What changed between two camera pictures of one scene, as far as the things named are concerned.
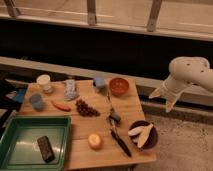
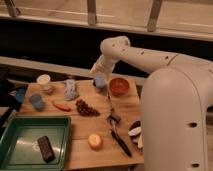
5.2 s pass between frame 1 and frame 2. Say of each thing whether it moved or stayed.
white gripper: moved
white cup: stayed
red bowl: stayed
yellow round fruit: stayed
